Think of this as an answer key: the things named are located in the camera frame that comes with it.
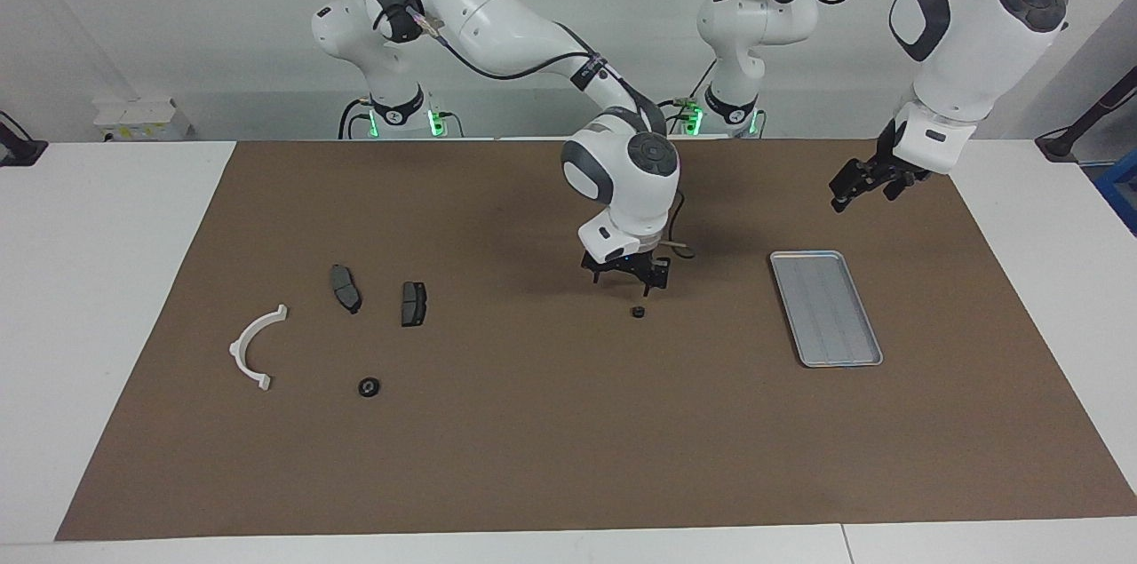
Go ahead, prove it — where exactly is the silver metal tray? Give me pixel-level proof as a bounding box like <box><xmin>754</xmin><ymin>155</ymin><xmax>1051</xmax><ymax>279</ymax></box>
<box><xmin>769</xmin><ymin>250</ymin><xmax>884</xmax><ymax>368</ymax></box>

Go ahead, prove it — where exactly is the brown table mat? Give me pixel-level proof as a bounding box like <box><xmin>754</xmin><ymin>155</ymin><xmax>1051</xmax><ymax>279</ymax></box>
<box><xmin>55</xmin><ymin>138</ymin><xmax>1137</xmax><ymax>542</ymax></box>

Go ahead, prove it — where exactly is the dark grey brake pad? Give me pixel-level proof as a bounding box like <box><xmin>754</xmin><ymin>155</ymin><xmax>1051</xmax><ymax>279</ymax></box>
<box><xmin>330</xmin><ymin>265</ymin><xmax>362</xmax><ymax>315</ymax></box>
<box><xmin>401</xmin><ymin>281</ymin><xmax>429</xmax><ymax>328</ymax></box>

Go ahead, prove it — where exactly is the blue crate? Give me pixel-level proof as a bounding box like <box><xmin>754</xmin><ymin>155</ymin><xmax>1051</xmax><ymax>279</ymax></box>
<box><xmin>1094</xmin><ymin>151</ymin><xmax>1137</xmax><ymax>236</ymax></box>

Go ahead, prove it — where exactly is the black table clamp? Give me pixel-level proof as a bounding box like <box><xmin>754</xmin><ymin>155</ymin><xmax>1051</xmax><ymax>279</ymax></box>
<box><xmin>0</xmin><ymin>111</ymin><xmax>47</xmax><ymax>167</ymax></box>

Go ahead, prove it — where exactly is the black left base cable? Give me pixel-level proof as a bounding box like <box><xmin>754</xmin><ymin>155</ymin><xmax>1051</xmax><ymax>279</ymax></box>
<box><xmin>662</xmin><ymin>58</ymin><xmax>720</xmax><ymax>137</ymax></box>

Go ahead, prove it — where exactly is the black base cable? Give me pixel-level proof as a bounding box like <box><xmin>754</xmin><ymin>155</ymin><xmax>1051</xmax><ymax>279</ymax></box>
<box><xmin>338</xmin><ymin>98</ymin><xmax>374</xmax><ymax>140</ymax></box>
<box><xmin>662</xmin><ymin>58</ymin><xmax>720</xmax><ymax>137</ymax></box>

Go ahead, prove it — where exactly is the black stand mount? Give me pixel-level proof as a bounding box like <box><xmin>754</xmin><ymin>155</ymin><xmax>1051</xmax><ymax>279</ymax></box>
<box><xmin>1035</xmin><ymin>67</ymin><xmax>1137</xmax><ymax>161</ymax></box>

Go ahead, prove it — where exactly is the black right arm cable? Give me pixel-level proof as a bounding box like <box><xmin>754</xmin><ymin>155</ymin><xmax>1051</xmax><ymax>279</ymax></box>
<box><xmin>378</xmin><ymin>0</ymin><xmax>696</xmax><ymax>261</ymax></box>

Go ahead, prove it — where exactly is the black right base cable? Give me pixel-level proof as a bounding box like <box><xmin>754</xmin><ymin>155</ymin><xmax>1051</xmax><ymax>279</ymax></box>
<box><xmin>338</xmin><ymin>98</ymin><xmax>374</xmax><ymax>140</ymax></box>

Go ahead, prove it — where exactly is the white curved plastic bracket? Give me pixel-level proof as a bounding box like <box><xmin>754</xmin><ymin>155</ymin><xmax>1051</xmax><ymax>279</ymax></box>
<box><xmin>228</xmin><ymin>305</ymin><xmax>290</xmax><ymax>392</ymax></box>

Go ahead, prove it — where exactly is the white wall power box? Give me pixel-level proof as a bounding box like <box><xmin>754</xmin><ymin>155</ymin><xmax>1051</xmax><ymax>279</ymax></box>
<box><xmin>93</xmin><ymin>98</ymin><xmax>192</xmax><ymax>141</ymax></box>

